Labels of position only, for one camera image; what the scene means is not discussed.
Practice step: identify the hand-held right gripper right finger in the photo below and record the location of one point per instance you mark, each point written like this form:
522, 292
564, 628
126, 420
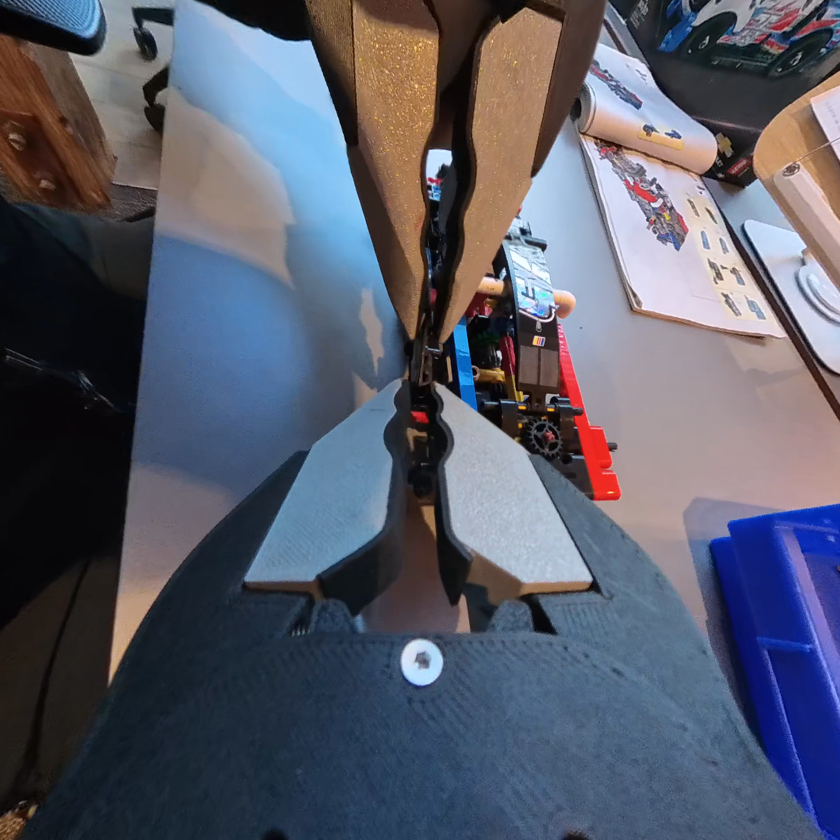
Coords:
505, 512

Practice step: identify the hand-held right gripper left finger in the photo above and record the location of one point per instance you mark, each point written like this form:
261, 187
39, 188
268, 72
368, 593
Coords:
334, 512

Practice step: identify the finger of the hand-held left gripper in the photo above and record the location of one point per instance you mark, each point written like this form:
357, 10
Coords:
390, 131
505, 131

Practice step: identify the toy brick car chassis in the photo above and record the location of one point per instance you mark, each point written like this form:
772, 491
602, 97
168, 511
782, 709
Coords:
538, 367

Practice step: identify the small black brick part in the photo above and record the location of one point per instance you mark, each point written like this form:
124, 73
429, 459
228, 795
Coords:
423, 367

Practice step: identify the black toy set box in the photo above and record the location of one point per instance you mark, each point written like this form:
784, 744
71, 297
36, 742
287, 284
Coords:
722, 52

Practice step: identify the open instruction booklet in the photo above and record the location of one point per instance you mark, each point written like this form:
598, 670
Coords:
669, 216

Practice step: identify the clipboard with printed sheet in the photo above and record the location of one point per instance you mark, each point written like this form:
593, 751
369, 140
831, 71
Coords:
800, 151

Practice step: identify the person's dark clothed body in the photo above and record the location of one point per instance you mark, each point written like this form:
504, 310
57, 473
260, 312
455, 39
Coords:
59, 426

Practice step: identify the blue storage bin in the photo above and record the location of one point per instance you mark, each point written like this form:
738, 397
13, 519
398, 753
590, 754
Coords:
781, 623

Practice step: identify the wooden post with bolts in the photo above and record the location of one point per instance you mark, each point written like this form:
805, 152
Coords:
52, 131

